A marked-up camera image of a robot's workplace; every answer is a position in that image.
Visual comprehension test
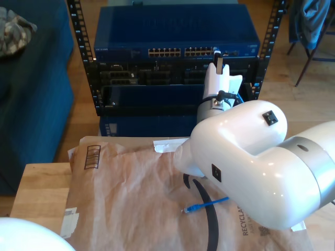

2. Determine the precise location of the blue network cable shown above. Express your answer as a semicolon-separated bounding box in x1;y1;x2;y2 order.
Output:
184;46;245;214

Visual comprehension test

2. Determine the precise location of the black rack server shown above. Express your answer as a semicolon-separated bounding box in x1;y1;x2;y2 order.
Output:
87;59;262;86

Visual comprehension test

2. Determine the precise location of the black rack shelf unit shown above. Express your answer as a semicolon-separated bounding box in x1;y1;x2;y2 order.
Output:
95;83;256;117

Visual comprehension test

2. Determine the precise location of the dark blue box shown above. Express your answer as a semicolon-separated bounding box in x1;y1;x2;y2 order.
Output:
98;113;210;138

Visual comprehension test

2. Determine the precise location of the dark metal chair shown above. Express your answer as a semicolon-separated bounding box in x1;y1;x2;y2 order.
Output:
286;0;335;88

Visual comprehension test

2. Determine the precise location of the brown paper mailer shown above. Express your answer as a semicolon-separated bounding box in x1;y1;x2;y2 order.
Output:
58;131;315;251

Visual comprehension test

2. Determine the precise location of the blue sofa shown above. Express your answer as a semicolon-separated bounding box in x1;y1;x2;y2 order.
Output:
0;0;75;197

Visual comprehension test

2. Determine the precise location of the camouflage cloth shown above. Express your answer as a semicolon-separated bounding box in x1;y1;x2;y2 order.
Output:
0;6;38;58

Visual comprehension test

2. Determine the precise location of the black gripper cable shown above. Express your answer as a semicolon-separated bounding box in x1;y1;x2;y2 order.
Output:
214;90;238;105

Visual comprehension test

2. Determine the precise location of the blue network switch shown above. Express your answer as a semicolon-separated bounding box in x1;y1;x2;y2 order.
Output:
93;4;262;61

